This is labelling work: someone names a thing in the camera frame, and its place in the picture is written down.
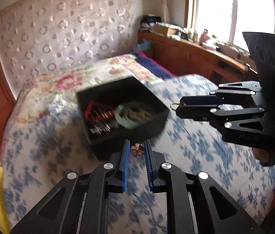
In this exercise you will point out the black jewelry box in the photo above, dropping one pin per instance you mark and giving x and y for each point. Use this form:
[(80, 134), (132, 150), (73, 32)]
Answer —
[(113, 94)]

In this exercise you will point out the pink figurine on sill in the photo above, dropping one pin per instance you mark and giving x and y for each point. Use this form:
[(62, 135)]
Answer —
[(204, 37)]

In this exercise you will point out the purple blanket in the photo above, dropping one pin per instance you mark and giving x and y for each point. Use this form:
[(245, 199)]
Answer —
[(156, 69)]

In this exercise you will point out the gold earring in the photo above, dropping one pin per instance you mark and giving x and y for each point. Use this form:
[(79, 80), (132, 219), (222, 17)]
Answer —
[(174, 106)]

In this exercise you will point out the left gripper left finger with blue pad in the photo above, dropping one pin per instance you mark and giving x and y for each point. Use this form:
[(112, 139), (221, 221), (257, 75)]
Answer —
[(117, 182)]

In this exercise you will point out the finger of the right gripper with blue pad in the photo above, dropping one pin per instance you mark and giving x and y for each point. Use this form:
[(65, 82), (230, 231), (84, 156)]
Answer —
[(212, 100), (195, 112)]

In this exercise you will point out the blue floral white bedspread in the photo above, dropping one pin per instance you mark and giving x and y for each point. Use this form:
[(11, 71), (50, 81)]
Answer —
[(53, 182)]

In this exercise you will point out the wooden side cabinet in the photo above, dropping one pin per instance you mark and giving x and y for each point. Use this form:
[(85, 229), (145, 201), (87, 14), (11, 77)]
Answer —
[(184, 57)]

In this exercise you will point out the jade bangle with red cord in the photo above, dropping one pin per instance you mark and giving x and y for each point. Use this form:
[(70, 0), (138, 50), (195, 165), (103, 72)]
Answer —
[(128, 115)]

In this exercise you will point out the cardboard box on cabinet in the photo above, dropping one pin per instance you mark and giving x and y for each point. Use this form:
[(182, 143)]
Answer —
[(163, 29)]

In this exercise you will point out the sheer curtain with circles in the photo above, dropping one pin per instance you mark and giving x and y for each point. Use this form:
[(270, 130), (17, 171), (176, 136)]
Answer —
[(40, 37)]

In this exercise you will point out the bronze flower brooch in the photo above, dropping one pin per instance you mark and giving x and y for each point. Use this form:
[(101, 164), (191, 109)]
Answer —
[(137, 149)]

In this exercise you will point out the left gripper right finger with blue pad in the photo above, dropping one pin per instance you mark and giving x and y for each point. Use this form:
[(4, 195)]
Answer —
[(153, 161)]

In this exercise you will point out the pink floral quilt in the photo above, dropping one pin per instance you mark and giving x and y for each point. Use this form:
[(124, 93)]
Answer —
[(41, 96)]

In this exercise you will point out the person's right hand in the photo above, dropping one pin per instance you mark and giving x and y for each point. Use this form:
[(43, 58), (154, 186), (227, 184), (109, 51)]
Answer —
[(261, 155)]

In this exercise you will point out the window with wooden frame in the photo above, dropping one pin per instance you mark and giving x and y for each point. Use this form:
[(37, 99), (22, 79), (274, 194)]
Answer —
[(226, 20)]

